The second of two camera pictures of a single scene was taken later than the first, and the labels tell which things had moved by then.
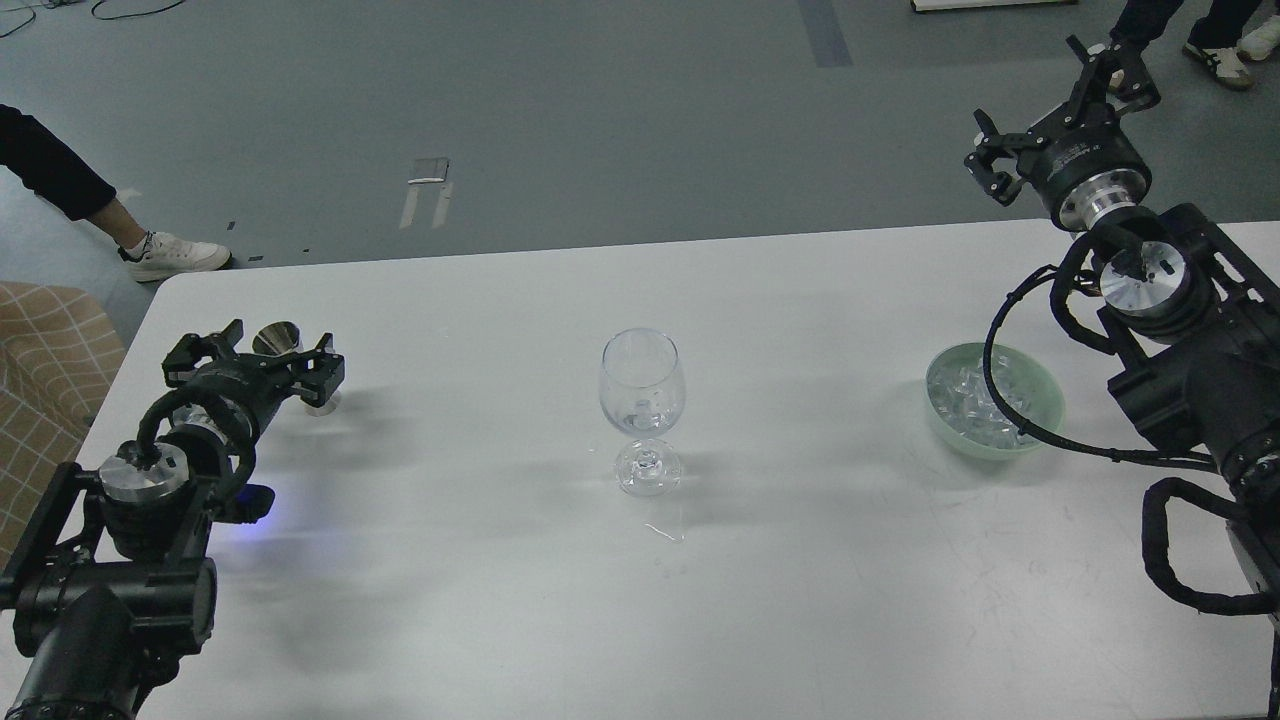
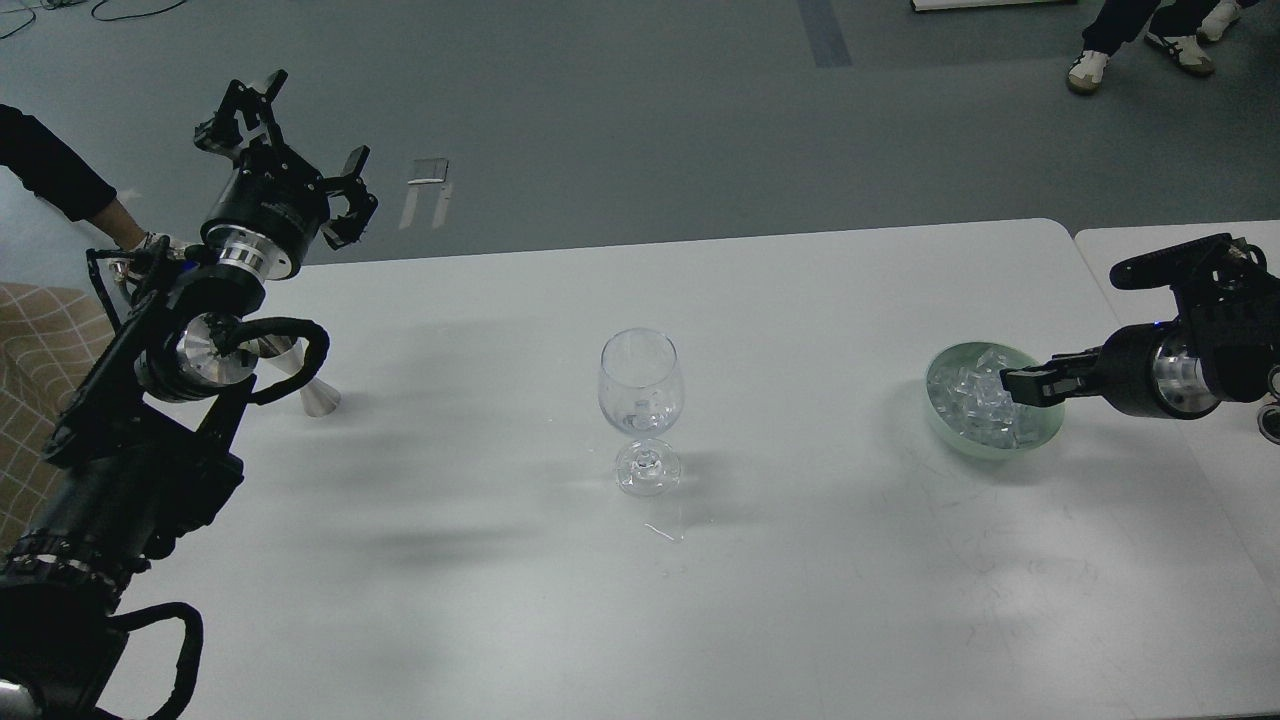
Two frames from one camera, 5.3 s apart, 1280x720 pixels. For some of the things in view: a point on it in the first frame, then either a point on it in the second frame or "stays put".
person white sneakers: (1225, 64) → (1176, 31)
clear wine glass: (641, 389) stays put
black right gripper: (1082, 161) → (1147, 370)
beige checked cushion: (60, 350) stays put
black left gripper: (236, 394) → (271, 207)
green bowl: (958, 394) stays put
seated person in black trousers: (76, 192) stays put
